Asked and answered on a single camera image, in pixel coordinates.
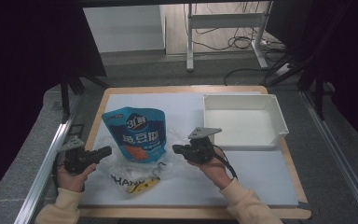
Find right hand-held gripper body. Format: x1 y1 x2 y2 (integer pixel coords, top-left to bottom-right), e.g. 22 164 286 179
183 126 223 165

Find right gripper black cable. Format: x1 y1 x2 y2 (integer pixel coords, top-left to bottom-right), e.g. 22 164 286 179
213 144 239 181

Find white metal desk frame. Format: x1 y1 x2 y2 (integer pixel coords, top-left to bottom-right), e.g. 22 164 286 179
185 1 274 72

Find black floor cables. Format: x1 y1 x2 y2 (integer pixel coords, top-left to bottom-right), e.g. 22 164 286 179
195 3 290 87

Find person's right hand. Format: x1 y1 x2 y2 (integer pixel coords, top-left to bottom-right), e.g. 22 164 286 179
188 148 234 191

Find white table mat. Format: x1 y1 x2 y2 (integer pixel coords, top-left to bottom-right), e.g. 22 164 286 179
78 91 299 208

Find person's left hand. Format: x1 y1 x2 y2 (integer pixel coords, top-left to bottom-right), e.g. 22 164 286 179
56 163 98 193

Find aluminium rail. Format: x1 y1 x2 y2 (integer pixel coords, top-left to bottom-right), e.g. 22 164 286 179
301 91 358 224
13 119 76 224

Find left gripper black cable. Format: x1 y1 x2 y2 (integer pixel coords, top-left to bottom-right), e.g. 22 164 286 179
51 153 66 188

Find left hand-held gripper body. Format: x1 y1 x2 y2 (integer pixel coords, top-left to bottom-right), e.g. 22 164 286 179
58 135 101 175

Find blue snack pouch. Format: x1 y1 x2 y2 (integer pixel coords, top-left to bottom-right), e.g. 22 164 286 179
101 106 168 164

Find clear plastic shopping bag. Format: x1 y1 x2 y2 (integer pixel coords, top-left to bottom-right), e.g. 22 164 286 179
97 127 194 196

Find black metal stand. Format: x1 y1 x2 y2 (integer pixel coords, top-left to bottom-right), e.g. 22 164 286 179
265 54 328 121
60 73 110 123

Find white plastic bin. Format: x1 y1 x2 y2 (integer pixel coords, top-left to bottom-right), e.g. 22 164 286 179
202 93 290 149

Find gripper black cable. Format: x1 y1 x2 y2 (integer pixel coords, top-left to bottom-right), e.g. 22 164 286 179
51 153 66 188
213 144 239 181

